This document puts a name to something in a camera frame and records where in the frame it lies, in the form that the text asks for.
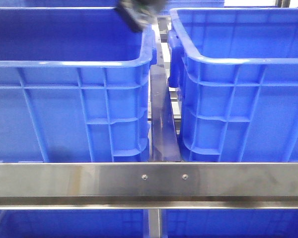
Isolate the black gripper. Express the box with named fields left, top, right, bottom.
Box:
left=115, top=0, right=167, bottom=32

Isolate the blue crate rear right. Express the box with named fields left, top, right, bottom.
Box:
left=158, top=0, right=225, bottom=15

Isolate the blue plastic crate left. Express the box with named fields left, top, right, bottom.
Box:
left=0, top=7, right=156, bottom=163

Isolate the blue plastic crate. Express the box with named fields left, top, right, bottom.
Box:
left=168, top=7, right=298, bottom=162
left=0, top=7, right=156, bottom=163

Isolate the blue plastic crate right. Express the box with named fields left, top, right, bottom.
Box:
left=168, top=7, right=298, bottom=162

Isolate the steel shelf divider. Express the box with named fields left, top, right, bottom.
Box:
left=150, top=64, right=182, bottom=162

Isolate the blue crate rear left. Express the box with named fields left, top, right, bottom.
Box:
left=0, top=0, right=118, bottom=7

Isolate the blue crate lower right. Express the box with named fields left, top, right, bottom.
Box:
left=162, top=209, right=298, bottom=238

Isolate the blue crate lower left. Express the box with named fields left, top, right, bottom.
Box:
left=0, top=210, right=149, bottom=238

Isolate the steel shelf front rail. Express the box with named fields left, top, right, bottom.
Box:
left=0, top=162, right=298, bottom=210

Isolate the steel vertical post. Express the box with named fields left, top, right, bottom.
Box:
left=149, top=209, right=162, bottom=238

